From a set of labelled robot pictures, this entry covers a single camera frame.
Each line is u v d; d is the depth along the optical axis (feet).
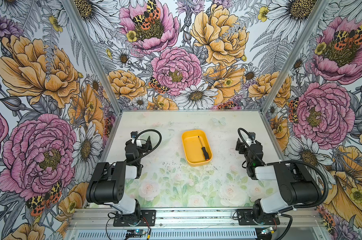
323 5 2.34
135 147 2.61
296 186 1.50
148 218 2.44
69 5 2.32
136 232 2.33
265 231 2.35
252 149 2.55
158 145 2.35
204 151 3.19
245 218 2.41
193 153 3.18
